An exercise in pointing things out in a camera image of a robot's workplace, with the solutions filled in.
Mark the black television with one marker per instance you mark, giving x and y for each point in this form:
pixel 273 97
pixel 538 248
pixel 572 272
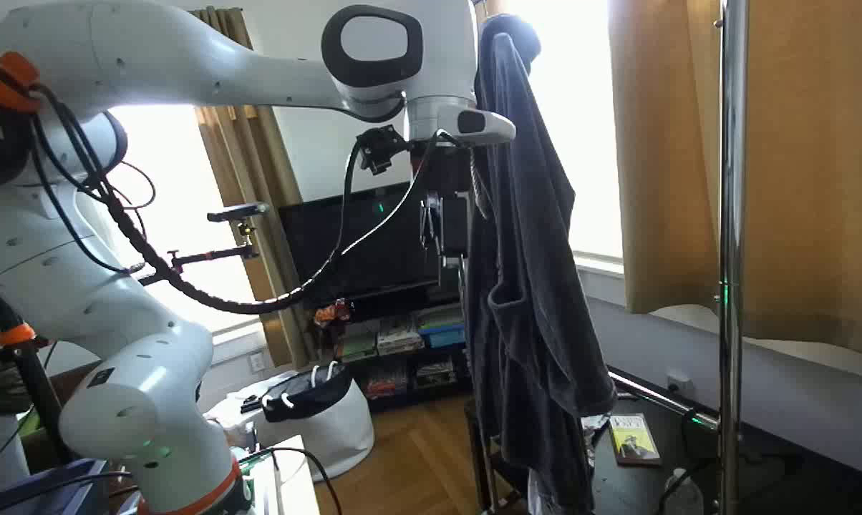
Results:
pixel 380 238

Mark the black media shelf with boxes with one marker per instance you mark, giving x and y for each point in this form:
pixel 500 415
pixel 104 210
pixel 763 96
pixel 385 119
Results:
pixel 399 348

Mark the brown striped curtain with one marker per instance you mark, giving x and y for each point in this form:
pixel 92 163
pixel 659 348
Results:
pixel 251 163

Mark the black camera on mount arm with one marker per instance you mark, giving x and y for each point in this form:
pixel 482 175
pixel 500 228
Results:
pixel 206 238

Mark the mustard yellow curtain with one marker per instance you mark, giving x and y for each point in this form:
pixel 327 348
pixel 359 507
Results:
pixel 803 163

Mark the chrome rack pole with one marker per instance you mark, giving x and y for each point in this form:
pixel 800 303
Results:
pixel 732 238

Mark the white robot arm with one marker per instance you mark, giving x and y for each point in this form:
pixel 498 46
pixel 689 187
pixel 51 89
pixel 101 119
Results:
pixel 64 70

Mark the white bag with black top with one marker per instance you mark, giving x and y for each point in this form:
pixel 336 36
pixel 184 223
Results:
pixel 321 404

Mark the dark blue bathrobe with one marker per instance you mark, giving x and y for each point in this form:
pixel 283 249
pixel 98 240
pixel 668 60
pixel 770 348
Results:
pixel 533 353

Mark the small booklet on floor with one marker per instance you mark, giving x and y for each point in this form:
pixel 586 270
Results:
pixel 634 441

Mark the chrome bottom rod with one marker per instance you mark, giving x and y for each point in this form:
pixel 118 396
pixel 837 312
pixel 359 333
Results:
pixel 665 402

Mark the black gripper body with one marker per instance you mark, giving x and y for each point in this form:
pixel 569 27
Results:
pixel 445 185

